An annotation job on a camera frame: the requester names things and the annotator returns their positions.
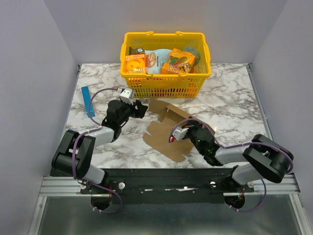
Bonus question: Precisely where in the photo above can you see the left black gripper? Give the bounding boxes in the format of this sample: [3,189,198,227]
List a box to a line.
[117,99,148,126]

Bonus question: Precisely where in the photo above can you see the brown cardboard box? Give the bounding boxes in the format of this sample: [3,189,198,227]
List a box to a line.
[143,99,217,163]

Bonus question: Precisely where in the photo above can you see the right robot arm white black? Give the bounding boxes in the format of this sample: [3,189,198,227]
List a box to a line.
[183,120,294,192]

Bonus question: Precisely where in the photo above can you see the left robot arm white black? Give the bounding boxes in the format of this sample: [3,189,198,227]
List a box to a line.
[51,100,148,193]

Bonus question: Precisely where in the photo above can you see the long blue box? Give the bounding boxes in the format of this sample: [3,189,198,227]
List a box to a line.
[81,86,95,118]

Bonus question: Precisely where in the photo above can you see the yellow plastic shopping basket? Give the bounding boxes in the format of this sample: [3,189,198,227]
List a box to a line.
[120,31,211,98]

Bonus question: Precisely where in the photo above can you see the light blue chips bag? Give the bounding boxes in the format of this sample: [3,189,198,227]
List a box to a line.
[145,49,171,74]

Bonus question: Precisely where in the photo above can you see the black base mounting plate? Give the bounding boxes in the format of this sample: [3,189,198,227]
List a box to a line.
[80,168,254,204]

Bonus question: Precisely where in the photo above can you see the dark brown packet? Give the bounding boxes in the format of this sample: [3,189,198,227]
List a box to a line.
[129,47,145,55]

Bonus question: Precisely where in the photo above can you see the orange gummy candy bag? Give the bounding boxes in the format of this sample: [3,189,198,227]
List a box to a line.
[161,48,196,74]

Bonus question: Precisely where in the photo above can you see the green round scrubber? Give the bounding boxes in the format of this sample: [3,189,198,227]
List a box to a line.
[183,46,201,67]

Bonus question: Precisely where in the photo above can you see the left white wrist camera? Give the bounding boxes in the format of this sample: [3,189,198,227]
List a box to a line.
[119,88,134,105]

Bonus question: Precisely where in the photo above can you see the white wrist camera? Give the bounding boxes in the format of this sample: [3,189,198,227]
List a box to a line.
[169,127,188,143]
[119,88,134,105]

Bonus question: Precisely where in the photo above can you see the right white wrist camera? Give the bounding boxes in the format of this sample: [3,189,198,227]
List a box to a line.
[169,127,188,143]

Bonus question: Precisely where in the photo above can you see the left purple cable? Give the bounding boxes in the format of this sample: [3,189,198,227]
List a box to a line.
[72,87,123,214]

